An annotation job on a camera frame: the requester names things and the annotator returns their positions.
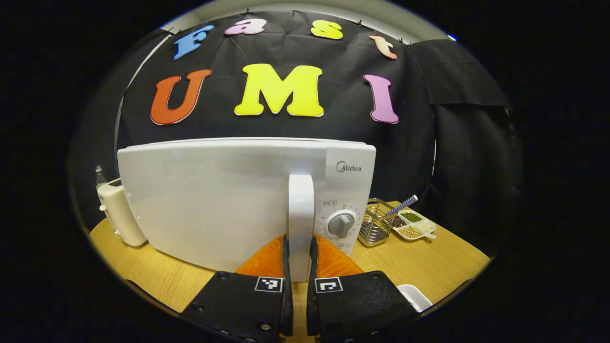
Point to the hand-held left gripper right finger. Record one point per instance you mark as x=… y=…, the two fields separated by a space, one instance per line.
x=362 y=305

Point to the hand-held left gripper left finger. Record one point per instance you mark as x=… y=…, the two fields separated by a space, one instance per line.
x=238 y=305

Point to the white food plate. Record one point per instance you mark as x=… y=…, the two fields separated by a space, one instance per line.
x=414 y=295

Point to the white microwave oven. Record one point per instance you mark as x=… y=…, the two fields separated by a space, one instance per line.
x=214 y=200

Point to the white divided dish of beans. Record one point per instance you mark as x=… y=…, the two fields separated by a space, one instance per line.
x=412 y=231

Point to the white toaster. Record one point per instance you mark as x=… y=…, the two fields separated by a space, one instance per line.
x=121 y=214

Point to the black backdrop cloth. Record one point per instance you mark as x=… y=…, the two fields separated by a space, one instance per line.
x=419 y=143

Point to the clear bottle with green label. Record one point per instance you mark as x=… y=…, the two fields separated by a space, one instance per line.
x=99 y=176

